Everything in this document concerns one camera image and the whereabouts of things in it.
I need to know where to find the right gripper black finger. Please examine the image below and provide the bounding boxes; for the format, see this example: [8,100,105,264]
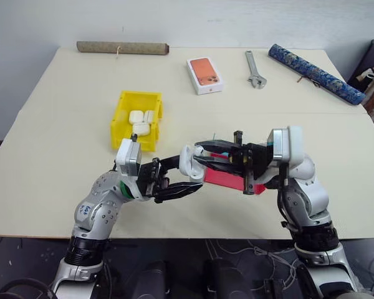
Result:
[194,140,238,154]
[192,154,247,176]

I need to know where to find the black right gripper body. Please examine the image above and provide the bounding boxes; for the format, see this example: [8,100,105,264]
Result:
[228,130,274,196]

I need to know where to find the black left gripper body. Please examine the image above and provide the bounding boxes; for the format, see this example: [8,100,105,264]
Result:
[137,157,171,199]

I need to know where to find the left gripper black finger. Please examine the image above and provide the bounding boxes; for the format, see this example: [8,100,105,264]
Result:
[157,154,183,173]
[153,181,204,204]

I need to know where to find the yellow plastic bin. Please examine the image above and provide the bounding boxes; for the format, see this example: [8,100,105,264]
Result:
[108,90,165,154]

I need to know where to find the red plastic tray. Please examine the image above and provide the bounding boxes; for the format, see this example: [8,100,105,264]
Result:
[203,151,266,196]

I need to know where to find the white box with orange phone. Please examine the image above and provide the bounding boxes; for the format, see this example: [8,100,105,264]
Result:
[186,57,226,96]

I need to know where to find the silver adjustable wrench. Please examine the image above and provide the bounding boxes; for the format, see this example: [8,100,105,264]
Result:
[244,50,267,91]

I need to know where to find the dark rounded shape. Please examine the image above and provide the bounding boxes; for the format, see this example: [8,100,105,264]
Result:
[136,260,170,299]

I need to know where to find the blue patterned rolled scroll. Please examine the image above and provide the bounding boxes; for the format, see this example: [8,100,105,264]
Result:
[267,43,367,107]

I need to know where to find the brown rolled scroll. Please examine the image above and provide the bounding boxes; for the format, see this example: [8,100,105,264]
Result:
[76,40,170,60]

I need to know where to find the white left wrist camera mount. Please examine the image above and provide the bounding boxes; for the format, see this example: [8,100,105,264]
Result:
[116,138,143,178]

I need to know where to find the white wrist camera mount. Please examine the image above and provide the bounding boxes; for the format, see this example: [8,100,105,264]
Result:
[116,138,143,178]
[266,125,305,175]

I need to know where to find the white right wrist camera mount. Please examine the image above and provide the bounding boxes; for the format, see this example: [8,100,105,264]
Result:
[266,125,305,175]

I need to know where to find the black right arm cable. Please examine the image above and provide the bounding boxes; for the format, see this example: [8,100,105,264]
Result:
[277,163,302,234]

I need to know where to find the white floor cables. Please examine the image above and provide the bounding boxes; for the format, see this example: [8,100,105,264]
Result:
[205,239,302,295]

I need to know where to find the black floor cable loop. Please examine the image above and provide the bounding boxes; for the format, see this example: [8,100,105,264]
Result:
[0,278,54,299]

